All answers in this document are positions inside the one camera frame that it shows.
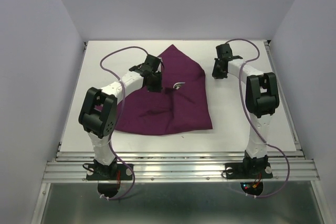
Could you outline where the steel instrument tray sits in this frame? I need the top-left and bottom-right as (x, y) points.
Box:
(173, 82), (185, 90)

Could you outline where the purple cloth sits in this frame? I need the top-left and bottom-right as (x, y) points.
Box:
(116, 45), (213, 135)

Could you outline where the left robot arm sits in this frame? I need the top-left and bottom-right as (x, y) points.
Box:
(78, 55), (162, 179)

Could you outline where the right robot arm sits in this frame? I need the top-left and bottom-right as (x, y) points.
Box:
(212, 43), (280, 177)

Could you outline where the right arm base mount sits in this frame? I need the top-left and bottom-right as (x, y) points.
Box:
(221, 152), (273, 198)

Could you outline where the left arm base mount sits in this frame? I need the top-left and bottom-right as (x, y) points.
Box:
(82, 158), (135, 201)

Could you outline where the aluminium front rail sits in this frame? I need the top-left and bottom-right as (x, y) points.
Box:
(42, 150), (320, 183)

